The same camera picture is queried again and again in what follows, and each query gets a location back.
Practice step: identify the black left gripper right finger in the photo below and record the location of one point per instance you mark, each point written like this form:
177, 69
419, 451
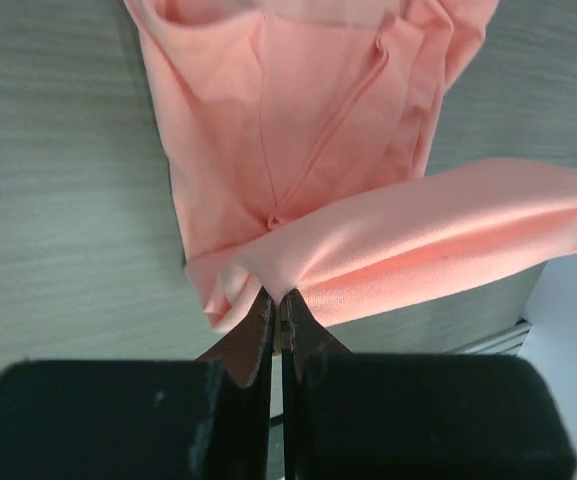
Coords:
412, 416

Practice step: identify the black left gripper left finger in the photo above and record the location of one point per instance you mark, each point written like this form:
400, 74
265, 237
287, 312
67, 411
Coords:
206, 418

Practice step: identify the salmon pink t-shirt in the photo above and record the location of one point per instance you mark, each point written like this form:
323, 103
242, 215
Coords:
298, 135

